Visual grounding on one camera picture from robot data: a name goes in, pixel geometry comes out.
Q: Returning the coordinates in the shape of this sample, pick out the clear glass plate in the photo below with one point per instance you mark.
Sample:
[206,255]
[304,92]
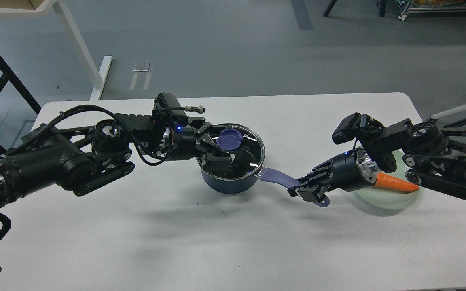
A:
[383,200]

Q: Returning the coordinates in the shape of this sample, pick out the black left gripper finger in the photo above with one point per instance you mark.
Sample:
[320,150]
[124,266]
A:
[205,132]
[212,157]

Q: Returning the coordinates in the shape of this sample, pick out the metal wheeled cart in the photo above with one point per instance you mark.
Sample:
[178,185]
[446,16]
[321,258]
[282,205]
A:
[407,7]

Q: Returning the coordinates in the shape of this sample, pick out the white table leg frame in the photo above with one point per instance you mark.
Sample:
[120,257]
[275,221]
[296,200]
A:
[40,8]

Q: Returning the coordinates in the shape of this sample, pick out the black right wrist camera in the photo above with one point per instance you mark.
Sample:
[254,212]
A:
[353,126]

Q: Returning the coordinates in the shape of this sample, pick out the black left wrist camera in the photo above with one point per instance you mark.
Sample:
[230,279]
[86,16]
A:
[168,111]

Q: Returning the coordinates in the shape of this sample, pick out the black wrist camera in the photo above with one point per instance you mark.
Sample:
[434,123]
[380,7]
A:
[168,111]
[353,126]

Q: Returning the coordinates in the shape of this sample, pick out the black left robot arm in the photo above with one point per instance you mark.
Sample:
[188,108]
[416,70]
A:
[87,147]

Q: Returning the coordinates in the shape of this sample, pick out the glass pot lid purple knob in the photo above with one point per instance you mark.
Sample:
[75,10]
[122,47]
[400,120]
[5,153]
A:
[249,150]

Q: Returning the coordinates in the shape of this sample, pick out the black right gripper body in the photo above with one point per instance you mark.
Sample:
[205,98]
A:
[350,171]

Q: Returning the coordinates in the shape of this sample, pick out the orange toy carrot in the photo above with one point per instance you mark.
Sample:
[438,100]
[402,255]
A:
[394,184]

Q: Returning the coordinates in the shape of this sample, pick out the dark blue saucepan purple handle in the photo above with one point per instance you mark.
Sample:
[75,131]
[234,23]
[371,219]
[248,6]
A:
[266,174]

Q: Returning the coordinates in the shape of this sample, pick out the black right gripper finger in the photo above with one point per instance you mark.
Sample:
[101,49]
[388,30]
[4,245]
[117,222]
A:
[314,194]
[320,175]

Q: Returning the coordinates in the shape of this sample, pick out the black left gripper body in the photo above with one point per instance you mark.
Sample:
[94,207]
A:
[185,143]

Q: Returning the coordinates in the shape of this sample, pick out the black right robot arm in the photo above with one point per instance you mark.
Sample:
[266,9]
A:
[436,158]

